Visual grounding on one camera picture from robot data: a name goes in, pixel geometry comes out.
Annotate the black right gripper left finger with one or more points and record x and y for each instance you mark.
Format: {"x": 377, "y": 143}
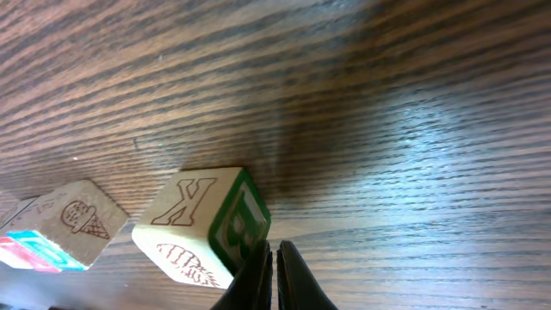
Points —
{"x": 251, "y": 287}

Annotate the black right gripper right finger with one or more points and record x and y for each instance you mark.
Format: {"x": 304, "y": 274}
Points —
{"x": 297, "y": 287}

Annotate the wooden block green side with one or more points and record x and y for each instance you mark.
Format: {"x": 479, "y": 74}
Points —
{"x": 203, "y": 225}

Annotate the blue letter D block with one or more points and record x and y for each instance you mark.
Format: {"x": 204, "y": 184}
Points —
{"x": 69, "y": 227}

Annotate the red letter M block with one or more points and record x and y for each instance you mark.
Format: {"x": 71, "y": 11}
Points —
{"x": 15, "y": 255}

